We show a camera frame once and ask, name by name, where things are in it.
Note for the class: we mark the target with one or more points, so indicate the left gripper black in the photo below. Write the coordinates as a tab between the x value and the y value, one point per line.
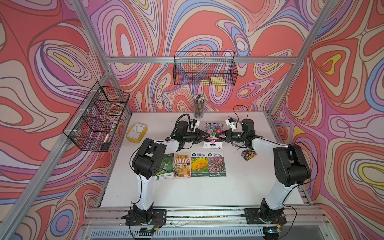
198	134

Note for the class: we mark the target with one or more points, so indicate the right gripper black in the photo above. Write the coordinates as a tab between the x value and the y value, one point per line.
228	135

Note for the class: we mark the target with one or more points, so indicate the mixed aster seed packet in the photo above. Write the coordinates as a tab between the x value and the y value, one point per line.
213	142

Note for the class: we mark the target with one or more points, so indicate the yellow sunflower seed packet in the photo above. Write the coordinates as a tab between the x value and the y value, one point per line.
199	164

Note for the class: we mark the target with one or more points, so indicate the small pink flower seed packet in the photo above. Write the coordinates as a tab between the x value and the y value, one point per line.
248	154

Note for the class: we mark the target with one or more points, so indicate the pink flower field seed packet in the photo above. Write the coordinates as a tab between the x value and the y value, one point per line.
217	167

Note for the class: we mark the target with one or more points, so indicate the orange shop seed packet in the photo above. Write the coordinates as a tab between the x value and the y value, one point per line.
182	165

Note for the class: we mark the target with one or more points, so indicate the dark green melon seed packet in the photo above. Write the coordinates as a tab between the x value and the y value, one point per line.
166	170

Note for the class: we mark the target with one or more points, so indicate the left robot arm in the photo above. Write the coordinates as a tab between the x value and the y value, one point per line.
146	162

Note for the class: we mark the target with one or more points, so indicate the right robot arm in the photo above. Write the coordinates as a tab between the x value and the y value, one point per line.
290	166

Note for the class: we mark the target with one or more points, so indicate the pencil cup with pencils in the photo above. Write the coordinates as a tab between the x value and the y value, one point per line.
199	101

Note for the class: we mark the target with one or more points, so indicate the yellow sticky notes small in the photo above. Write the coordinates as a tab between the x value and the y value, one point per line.
204	83

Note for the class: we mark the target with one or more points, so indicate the yellow sticky notes large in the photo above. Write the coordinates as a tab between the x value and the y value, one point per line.
218	81

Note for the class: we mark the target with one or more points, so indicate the yellow square clock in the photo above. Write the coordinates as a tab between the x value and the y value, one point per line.
136	133

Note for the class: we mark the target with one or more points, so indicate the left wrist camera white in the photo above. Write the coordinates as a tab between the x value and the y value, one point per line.
194	124

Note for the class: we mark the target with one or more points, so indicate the back black wire basket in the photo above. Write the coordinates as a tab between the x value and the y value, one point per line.
190	67

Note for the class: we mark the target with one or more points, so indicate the black wire basket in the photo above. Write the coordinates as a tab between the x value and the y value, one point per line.
190	67
93	127

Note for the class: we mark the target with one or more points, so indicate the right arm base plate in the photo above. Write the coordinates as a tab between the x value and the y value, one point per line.
265	216

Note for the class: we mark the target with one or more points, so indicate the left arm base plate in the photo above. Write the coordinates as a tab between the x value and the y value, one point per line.
135	218

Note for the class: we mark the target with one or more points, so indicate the left black wire basket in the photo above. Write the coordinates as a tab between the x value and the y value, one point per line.
93	127

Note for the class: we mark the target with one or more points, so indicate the aluminium front rail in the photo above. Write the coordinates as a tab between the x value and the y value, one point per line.
299	215

